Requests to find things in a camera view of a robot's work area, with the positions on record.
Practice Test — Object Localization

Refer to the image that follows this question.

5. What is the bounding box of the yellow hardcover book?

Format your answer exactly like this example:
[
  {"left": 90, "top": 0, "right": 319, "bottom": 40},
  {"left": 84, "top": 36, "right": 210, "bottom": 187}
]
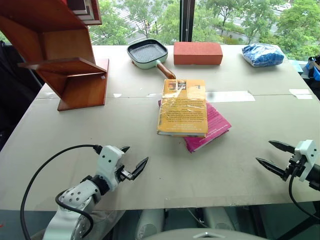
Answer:
[{"left": 156, "top": 79, "right": 209, "bottom": 138}]

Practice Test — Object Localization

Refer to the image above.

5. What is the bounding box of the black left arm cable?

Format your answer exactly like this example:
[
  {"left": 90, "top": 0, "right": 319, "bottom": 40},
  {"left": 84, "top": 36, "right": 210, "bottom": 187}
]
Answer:
[{"left": 20, "top": 144, "right": 104, "bottom": 240}]

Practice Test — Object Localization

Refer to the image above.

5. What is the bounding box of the brown wooden shelf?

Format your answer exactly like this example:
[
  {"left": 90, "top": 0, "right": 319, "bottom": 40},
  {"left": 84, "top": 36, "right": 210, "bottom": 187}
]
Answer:
[{"left": 0, "top": 0, "right": 110, "bottom": 112}]

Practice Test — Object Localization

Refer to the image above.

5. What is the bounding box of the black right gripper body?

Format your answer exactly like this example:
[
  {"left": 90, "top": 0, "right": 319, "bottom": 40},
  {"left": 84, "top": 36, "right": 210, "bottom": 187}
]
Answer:
[{"left": 283, "top": 152, "right": 305, "bottom": 181}]

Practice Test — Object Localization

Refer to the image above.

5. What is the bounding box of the blue plastic bag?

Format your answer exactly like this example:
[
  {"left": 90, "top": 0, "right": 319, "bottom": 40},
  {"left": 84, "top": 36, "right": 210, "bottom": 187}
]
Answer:
[{"left": 241, "top": 43, "right": 285, "bottom": 68}]

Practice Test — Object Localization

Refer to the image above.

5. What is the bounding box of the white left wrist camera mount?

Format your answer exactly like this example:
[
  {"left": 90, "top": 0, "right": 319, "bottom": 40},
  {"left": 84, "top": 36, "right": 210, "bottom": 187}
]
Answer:
[{"left": 96, "top": 145, "right": 125, "bottom": 191}]

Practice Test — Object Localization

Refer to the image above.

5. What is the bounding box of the pink book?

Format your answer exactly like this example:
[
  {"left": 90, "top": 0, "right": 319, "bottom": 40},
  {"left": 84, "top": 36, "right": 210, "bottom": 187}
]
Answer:
[{"left": 158, "top": 99, "right": 232, "bottom": 154}]

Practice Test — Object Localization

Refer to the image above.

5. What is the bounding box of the short white tape strip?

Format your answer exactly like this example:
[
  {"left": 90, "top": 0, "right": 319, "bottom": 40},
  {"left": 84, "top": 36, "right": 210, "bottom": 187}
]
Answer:
[{"left": 289, "top": 88, "right": 314, "bottom": 100}]

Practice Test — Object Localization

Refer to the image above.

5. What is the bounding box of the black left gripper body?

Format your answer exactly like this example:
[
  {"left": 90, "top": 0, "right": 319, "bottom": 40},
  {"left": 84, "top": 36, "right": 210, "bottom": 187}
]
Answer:
[{"left": 115, "top": 165, "right": 134, "bottom": 182}]

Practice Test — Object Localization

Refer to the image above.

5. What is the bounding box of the long white tape strip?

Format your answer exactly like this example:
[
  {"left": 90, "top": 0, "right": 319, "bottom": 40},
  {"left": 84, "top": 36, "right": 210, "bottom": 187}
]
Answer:
[{"left": 206, "top": 90, "right": 256, "bottom": 103}]

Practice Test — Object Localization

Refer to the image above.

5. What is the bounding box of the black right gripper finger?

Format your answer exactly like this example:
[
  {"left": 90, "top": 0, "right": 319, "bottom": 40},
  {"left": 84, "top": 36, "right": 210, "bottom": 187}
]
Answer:
[
  {"left": 268, "top": 140, "right": 297, "bottom": 154},
  {"left": 255, "top": 157, "right": 289, "bottom": 181}
]

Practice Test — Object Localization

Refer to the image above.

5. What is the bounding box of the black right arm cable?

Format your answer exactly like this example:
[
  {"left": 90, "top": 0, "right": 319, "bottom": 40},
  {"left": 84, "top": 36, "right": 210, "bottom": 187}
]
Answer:
[{"left": 288, "top": 166, "right": 320, "bottom": 222}]

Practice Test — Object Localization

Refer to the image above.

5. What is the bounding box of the mint green square grill pan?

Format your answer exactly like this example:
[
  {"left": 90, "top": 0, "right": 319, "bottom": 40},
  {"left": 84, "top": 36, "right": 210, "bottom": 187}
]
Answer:
[{"left": 126, "top": 39, "right": 177, "bottom": 80}]

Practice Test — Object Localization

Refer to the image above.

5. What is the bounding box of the dark bulky object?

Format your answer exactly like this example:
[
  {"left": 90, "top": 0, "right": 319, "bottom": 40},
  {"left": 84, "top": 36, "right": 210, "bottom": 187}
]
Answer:
[{"left": 0, "top": 39, "right": 44, "bottom": 152}]

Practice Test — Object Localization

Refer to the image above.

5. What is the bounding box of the red brick block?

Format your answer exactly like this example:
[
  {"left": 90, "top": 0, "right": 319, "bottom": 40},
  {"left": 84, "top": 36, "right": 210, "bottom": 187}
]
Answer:
[{"left": 173, "top": 41, "right": 224, "bottom": 66}]

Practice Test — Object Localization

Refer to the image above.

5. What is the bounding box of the blue and black clutter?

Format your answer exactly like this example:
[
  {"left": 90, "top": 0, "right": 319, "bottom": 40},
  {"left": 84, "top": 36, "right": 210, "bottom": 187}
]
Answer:
[{"left": 304, "top": 55, "right": 320, "bottom": 81}]

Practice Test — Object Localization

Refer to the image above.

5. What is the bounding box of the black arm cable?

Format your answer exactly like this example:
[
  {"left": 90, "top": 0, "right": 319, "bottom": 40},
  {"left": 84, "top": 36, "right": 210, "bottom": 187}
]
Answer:
[
  {"left": 20, "top": 144, "right": 104, "bottom": 240},
  {"left": 288, "top": 166, "right": 320, "bottom": 222}
]

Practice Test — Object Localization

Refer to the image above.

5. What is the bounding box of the black window frame post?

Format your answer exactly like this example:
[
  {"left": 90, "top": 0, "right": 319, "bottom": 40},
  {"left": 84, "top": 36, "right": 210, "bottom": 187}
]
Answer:
[{"left": 179, "top": 0, "right": 196, "bottom": 43}]

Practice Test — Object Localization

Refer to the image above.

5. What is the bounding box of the grey rounded shape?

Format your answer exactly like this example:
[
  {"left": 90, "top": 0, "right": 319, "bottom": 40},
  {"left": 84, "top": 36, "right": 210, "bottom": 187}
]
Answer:
[
  {"left": 135, "top": 208, "right": 166, "bottom": 240},
  {"left": 201, "top": 207, "right": 236, "bottom": 231}
]

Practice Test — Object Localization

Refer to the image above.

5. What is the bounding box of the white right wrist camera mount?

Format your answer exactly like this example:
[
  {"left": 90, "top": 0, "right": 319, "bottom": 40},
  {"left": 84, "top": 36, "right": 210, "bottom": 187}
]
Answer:
[{"left": 294, "top": 139, "right": 317, "bottom": 182}]

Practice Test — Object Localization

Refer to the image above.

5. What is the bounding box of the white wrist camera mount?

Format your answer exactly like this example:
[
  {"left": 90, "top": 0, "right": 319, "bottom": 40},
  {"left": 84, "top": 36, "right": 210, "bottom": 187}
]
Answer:
[
  {"left": 96, "top": 145, "right": 125, "bottom": 191},
  {"left": 294, "top": 139, "right": 317, "bottom": 182}
]

